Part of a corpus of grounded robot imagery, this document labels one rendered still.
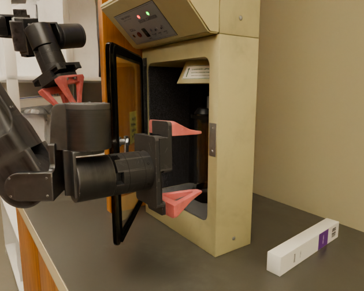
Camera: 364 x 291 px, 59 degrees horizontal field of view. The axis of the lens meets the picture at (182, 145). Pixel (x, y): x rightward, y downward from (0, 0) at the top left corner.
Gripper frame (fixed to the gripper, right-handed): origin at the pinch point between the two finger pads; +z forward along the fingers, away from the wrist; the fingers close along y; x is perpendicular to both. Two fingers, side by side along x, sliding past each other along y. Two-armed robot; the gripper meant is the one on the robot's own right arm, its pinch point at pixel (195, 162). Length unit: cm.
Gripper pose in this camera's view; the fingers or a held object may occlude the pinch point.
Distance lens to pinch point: 51.8
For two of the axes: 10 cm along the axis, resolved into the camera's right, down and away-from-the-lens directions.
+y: -0.1, -9.9, -1.4
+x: -5.6, -1.0, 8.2
